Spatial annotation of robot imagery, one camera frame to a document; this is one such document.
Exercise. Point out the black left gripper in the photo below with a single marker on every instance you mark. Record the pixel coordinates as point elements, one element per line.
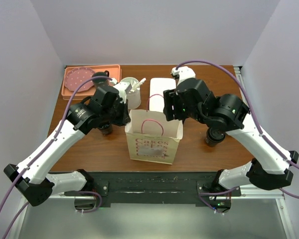
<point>125,118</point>

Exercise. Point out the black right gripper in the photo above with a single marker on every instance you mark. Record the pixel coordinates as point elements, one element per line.
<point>171,97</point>

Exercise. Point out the black coffee cup stack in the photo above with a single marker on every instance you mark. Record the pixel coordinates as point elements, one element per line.
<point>106,129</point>

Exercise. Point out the pink cakes paper bag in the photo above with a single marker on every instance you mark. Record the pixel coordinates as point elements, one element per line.
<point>151,137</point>

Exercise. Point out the black coffee lid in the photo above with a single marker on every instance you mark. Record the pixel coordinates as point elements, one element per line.
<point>216,135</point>

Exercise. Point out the dark brown coffee cup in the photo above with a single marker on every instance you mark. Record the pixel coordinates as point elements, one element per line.
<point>212,142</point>

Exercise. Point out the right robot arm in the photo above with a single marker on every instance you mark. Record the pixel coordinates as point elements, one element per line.
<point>229,115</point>

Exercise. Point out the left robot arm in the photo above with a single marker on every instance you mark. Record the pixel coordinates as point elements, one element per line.
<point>108,105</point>

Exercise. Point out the frosted white utensil cup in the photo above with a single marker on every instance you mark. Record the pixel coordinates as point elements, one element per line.
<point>134,96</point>

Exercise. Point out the white rectangular plate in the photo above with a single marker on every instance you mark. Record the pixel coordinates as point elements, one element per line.
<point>156,89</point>

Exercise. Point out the wrapped white utensil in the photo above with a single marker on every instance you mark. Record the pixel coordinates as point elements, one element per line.
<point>136,86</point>

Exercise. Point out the dark green mug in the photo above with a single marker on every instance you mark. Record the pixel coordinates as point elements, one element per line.
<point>101,78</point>

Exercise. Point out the pink polka dot plate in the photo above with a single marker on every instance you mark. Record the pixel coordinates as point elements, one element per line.
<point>76,76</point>

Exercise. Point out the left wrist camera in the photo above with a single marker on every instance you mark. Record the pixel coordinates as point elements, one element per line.
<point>123,88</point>

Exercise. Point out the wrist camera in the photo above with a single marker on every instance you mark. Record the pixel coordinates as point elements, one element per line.
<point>123,88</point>
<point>182,73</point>

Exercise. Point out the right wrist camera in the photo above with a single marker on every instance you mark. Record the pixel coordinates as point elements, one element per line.
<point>182,73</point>

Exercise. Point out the black mounting base rail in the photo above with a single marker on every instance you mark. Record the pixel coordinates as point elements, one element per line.
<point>144,188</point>

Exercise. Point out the aluminium frame rail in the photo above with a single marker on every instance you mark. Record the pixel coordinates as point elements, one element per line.
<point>204,196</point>

